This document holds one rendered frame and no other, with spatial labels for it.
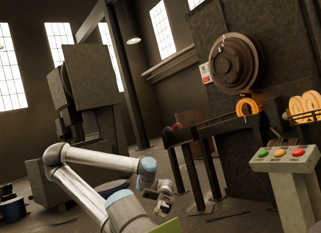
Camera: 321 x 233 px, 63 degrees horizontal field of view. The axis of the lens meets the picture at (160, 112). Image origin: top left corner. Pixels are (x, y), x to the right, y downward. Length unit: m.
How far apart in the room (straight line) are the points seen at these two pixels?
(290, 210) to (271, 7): 1.39
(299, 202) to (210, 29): 1.69
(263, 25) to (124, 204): 1.55
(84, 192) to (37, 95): 10.28
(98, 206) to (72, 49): 3.15
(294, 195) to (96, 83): 3.59
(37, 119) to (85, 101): 7.49
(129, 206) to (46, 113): 10.50
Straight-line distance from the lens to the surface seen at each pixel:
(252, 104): 2.06
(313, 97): 1.50
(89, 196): 1.52
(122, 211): 1.24
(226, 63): 2.01
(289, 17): 2.03
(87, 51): 4.41
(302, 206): 1.15
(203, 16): 2.50
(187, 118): 4.85
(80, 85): 4.16
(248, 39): 2.00
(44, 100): 11.70
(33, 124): 11.48
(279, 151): 1.13
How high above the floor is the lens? 0.85
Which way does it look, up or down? 1 degrees up
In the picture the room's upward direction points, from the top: 14 degrees counter-clockwise
